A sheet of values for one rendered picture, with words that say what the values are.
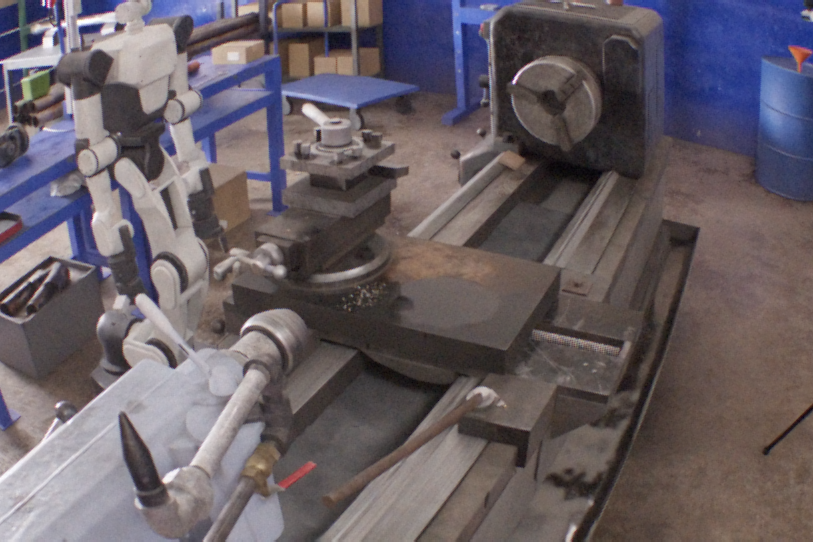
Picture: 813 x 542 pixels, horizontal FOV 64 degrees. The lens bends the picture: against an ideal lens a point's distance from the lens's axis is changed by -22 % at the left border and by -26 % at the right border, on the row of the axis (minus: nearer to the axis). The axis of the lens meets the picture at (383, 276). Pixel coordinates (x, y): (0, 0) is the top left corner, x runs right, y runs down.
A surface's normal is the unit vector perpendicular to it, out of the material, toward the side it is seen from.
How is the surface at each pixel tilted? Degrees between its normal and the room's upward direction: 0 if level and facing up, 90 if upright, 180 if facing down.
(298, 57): 90
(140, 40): 45
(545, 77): 90
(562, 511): 0
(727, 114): 90
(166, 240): 90
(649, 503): 0
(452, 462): 0
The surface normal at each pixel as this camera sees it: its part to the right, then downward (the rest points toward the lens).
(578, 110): -0.47, 0.44
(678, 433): -0.04, -0.88
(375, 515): 0.63, -0.44
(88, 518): 0.75, -0.27
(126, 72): 0.39, 0.34
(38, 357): 0.90, 0.17
